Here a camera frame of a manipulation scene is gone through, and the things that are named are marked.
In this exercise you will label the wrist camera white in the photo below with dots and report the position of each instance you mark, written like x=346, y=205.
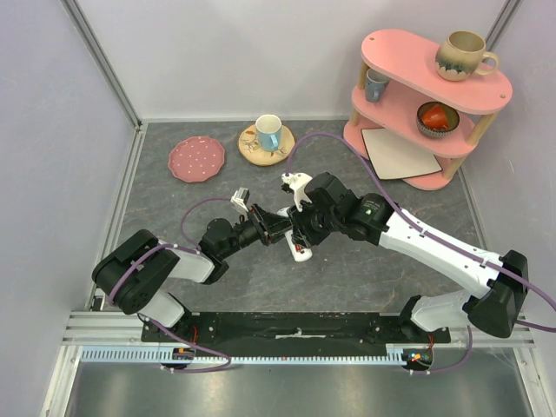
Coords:
x=297, y=183
x=239, y=200

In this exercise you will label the grey blue mug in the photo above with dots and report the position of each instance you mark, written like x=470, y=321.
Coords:
x=375, y=85

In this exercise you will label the pink dotted plate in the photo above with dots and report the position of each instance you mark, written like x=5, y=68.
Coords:
x=196, y=159

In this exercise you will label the orange red cup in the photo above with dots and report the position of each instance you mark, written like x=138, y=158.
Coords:
x=435, y=118

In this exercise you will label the beige leaf saucer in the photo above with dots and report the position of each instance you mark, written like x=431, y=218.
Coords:
x=252, y=151

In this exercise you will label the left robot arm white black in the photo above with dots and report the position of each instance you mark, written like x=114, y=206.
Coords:
x=133, y=274

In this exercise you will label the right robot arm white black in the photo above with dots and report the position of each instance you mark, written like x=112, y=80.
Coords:
x=489, y=298

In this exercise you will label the patterned dark bowl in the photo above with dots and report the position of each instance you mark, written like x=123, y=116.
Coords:
x=453, y=121

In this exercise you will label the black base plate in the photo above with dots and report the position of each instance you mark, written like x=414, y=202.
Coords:
x=212, y=329

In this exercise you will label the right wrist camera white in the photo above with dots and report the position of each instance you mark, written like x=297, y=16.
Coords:
x=297, y=183

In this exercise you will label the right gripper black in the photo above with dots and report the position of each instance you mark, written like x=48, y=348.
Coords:
x=298, y=224

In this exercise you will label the pink three-tier shelf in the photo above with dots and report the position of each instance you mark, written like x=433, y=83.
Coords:
x=408, y=60

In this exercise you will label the white remote control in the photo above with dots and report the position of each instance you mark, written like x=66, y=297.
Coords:
x=302, y=256

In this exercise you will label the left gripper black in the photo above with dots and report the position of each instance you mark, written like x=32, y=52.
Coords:
x=267, y=222

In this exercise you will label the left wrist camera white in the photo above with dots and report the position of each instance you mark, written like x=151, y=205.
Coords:
x=239, y=200

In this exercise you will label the light blue cup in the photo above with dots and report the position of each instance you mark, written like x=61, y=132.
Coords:
x=268, y=131

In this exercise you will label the white square mat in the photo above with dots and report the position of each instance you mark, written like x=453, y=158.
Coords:
x=393, y=157

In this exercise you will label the beige ceramic mug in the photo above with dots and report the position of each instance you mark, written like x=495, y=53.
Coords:
x=463, y=54

